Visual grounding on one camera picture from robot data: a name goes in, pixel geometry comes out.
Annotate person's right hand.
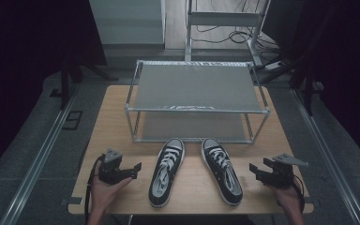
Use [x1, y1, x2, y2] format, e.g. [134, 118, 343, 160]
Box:
[264, 182, 305, 218]

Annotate black canvas sneaker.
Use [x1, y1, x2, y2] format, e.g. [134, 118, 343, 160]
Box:
[148, 137, 187, 209]
[200, 137, 245, 207]

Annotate metal floor rail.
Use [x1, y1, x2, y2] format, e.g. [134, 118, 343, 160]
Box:
[0, 83, 80, 225]
[290, 88, 360, 225]

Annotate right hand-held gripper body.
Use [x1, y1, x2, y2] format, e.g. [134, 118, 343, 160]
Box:
[267, 153, 309, 189]

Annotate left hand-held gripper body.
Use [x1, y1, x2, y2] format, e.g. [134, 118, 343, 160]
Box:
[97, 147, 129, 186]

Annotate grey metal shoe rack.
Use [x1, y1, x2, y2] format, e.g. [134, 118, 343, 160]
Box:
[124, 59, 272, 145]

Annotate person's left hand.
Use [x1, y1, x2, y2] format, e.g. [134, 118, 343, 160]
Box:
[89, 162, 134, 218]

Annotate dark curtain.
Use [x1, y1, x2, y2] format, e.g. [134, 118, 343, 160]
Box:
[0, 0, 108, 184]
[262, 0, 360, 173]

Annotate black floor cables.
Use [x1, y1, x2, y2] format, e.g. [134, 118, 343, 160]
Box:
[189, 0, 283, 61]

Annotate white metal stand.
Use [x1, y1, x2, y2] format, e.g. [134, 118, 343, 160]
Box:
[184, 0, 272, 68]

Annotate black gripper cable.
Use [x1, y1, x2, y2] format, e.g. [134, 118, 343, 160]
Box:
[83, 154, 106, 225]
[292, 173, 307, 214]

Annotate white cabinet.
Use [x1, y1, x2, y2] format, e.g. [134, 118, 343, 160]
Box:
[88, 0, 167, 50]

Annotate black tripod stand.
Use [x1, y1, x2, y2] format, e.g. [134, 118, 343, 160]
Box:
[49, 57, 120, 111]
[258, 46, 324, 117]

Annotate white power strip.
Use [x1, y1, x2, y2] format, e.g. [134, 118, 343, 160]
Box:
[262, 60, 286, 72]

